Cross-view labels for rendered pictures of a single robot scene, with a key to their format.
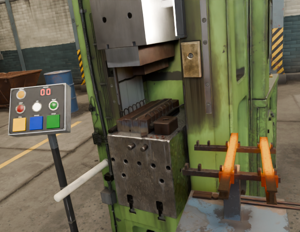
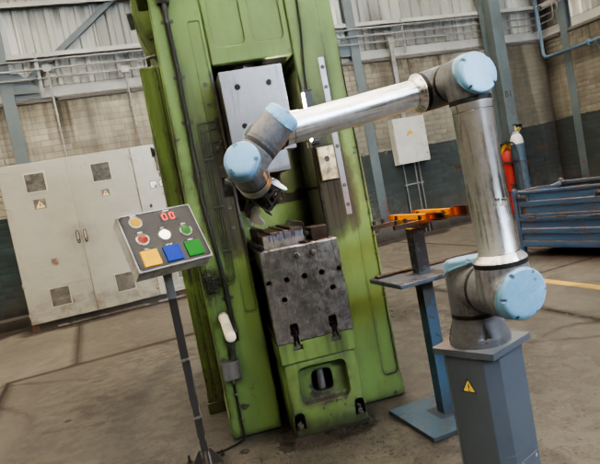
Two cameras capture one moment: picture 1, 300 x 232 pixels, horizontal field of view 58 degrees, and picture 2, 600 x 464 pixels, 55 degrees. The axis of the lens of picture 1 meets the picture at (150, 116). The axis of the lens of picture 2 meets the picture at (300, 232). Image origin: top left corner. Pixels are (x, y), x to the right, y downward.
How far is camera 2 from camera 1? 201 cm
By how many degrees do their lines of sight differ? 42
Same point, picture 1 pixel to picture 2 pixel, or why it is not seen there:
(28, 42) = not seen: outside the picture
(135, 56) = (284, 159)
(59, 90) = (184, 212)
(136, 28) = not seen: hidden behind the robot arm
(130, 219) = (295, 361)
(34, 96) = (155, 223)
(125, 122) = (274, 237)
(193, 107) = (333, 211)
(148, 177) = (317, 289)
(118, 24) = not seen: hidden behind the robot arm
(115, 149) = (271, 268)
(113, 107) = (233, 234)
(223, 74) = (356, 173)
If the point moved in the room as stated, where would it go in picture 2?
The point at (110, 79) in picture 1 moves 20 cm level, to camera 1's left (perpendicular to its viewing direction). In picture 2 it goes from (227, 199) to (192, 206)
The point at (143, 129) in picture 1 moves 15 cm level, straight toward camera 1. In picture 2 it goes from (297, 237) to (320, 236)
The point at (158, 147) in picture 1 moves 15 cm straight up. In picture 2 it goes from (326, 249) to (320, 217)
